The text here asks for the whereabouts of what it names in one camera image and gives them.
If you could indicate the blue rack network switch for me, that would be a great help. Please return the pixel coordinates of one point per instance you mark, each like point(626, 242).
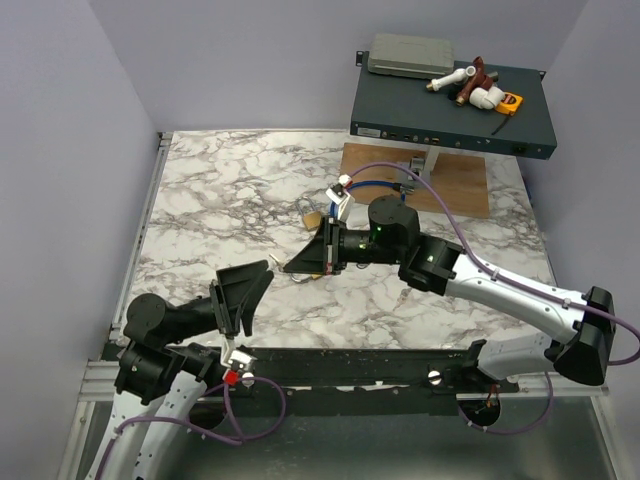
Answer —
point(402, 110)

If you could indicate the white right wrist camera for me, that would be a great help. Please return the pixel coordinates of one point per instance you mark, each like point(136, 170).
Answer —
point(342, 201)

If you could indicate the grey plastic case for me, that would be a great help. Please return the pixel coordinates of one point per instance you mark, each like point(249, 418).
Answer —
point(410, 56)

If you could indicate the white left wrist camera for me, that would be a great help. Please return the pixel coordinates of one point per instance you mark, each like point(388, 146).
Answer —
point(239, 365)

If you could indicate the brown pipe fitting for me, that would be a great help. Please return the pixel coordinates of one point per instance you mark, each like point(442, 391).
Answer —
point(479, 79)

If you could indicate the white pipe elbow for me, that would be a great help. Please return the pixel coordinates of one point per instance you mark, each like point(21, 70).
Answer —
point(486, 99)

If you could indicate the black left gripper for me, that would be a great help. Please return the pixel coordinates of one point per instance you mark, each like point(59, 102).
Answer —
point(230, 291)

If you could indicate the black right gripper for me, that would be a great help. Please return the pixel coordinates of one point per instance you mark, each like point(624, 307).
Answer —
point(322, 253)

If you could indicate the brass padlock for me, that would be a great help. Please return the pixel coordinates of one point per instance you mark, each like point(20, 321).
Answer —
point(304, 278)
point(311, 217)

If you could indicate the grey metal socket bracket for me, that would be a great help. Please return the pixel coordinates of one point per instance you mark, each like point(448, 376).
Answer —
point(414, 173)

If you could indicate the silver key with ring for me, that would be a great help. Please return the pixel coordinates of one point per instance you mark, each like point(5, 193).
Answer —
point(277, 263)

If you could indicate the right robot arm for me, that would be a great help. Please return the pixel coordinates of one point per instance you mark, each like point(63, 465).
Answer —
point(573, 336)

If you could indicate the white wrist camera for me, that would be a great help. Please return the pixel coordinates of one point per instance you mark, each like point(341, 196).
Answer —
point(342, 201)
point(239, 365)

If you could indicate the wooden board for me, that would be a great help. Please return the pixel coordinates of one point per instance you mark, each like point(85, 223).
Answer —
point(459, 180)

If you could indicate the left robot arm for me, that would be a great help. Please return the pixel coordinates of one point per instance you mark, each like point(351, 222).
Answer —
point(175, 355)

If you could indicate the white pipe with brass end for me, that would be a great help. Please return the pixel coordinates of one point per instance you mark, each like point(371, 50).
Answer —
point(458, 76)

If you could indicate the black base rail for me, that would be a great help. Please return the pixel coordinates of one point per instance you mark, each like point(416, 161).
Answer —
point(360, 382)

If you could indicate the yellow tape measure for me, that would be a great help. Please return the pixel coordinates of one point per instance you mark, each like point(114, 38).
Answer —
point(509, 104)

